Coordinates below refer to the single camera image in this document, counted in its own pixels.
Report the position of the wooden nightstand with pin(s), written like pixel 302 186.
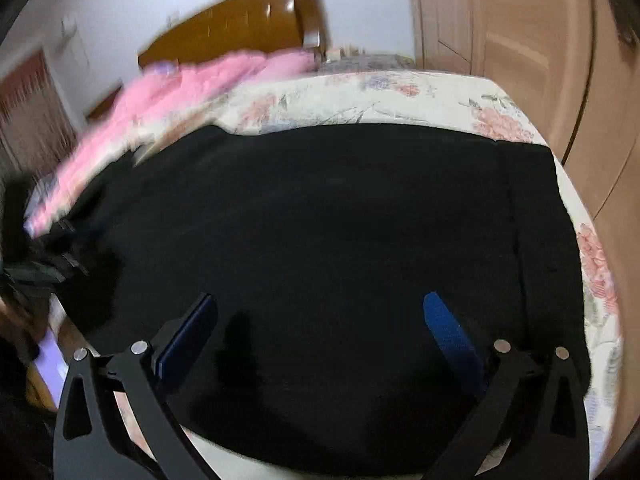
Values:
pixel 105 102

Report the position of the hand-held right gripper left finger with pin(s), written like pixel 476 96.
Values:
pixel 192 327

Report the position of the pink blanket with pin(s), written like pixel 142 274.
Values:
pixel 165 97

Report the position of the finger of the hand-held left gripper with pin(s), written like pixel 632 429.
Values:
pixel 67 260

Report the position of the black pants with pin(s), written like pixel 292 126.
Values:
pixel 320 240

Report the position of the floral bed sheet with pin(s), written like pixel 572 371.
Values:
pixel 380 95

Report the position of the reddish brown curtain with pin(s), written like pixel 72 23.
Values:
pixel 27 110

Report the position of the light wooden wardrobe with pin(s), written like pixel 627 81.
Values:
pixel 520 35

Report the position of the wooden headboard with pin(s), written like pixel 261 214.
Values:
pixel 235 22

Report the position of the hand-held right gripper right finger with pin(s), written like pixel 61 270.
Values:
pixel 450 332

